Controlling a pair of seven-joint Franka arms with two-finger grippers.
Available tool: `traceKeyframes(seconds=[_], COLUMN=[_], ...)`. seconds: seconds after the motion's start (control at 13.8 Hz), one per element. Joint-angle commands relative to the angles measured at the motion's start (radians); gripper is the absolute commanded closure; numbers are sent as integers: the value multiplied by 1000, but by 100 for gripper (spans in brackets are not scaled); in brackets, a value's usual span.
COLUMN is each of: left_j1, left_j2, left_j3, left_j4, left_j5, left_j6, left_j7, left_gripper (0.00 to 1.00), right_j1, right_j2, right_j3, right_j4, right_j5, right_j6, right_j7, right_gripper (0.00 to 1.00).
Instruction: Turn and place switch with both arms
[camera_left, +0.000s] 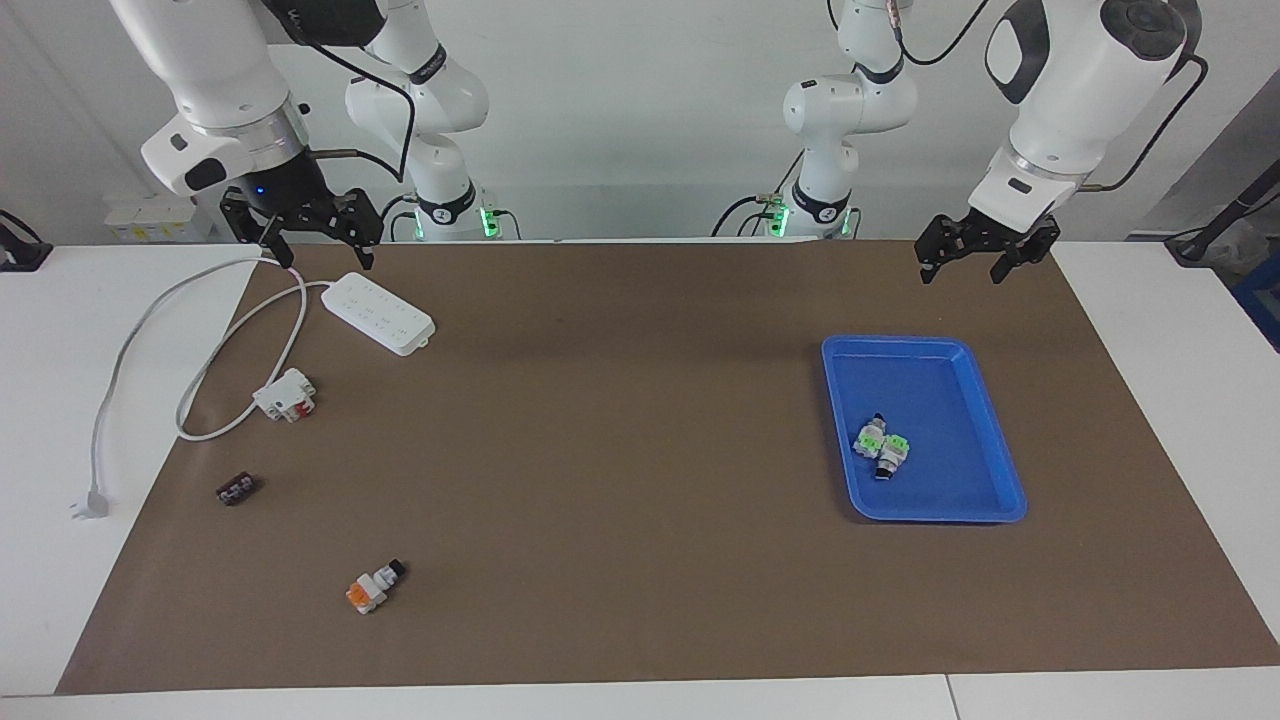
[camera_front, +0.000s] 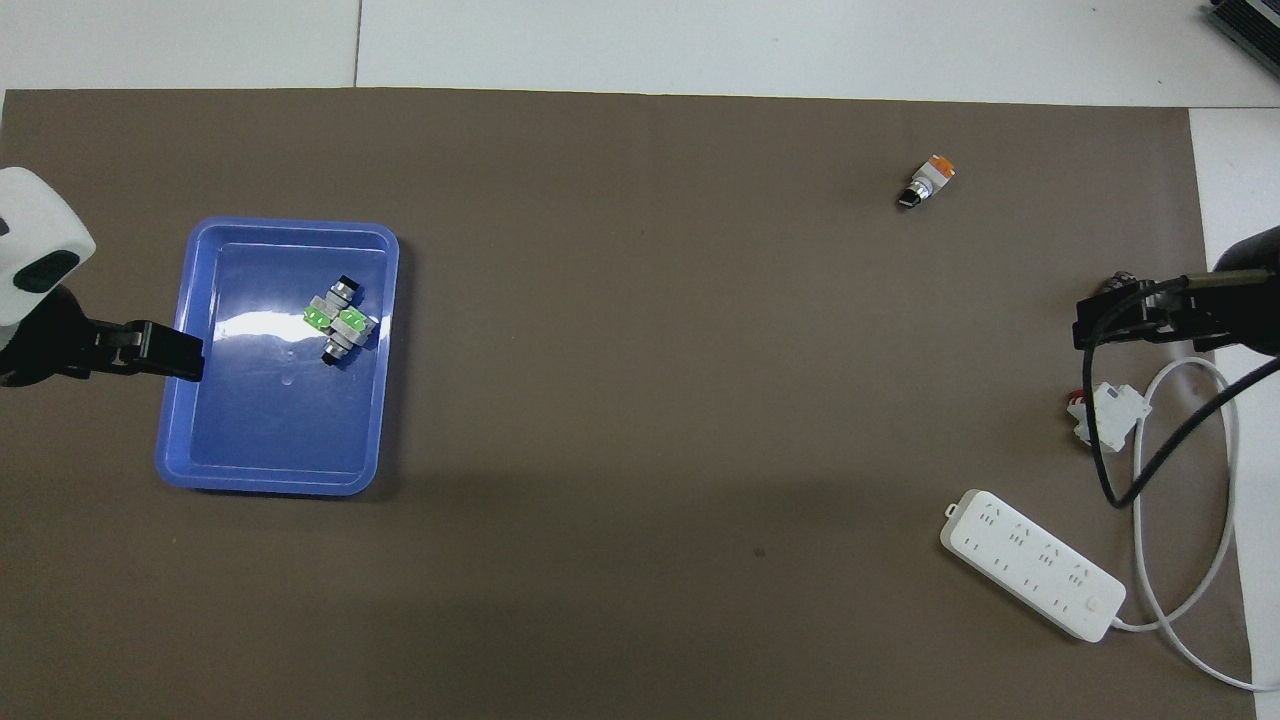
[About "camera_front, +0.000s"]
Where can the grey ribbed device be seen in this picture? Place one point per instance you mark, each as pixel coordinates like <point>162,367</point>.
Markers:
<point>1250,25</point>

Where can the white power strip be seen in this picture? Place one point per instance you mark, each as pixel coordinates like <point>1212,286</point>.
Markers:
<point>1030,560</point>

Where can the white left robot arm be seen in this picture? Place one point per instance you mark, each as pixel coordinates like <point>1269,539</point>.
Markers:
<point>30,230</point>

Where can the brown table mat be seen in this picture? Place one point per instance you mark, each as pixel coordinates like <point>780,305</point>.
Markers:
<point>640,400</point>

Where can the white red circuit breaker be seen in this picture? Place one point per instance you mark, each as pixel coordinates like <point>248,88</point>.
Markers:
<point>1110,410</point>

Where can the green grey selector switch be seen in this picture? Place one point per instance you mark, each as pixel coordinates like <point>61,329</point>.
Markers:
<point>350,330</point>
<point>328,303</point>

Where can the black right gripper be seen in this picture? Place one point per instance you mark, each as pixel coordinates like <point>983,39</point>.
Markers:
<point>1250,310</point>

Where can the orange and green selector switch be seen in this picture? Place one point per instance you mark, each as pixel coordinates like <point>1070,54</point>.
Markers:
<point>930,180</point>

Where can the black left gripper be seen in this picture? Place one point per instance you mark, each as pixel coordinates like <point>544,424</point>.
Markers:
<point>45,340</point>

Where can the small dark cylindrical capacitor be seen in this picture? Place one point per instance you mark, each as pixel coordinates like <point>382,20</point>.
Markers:
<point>1116,276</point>

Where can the blue plastic tray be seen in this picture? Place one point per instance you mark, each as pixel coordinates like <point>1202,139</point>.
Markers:
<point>260,420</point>

